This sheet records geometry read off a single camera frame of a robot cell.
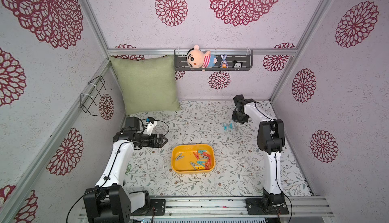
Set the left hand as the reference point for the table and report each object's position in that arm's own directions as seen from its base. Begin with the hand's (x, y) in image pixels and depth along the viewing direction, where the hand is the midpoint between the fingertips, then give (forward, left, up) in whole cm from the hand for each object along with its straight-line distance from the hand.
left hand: (159, 141), depth 81 cm
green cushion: (+36, +11, +8) cm, 38 cm away
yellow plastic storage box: (-4, -17, -15) cm, 23 cm away
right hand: (+24, -48, -11) cm, 55 cm away
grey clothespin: (-3, -10, -14) cm, 17 cm away
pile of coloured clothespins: (-7, -26, -15) cm, 30 cm away
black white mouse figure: (+42, -45, +19) cm, 64 cm away
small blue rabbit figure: (+40, -37, +20) cm, 58 cm away
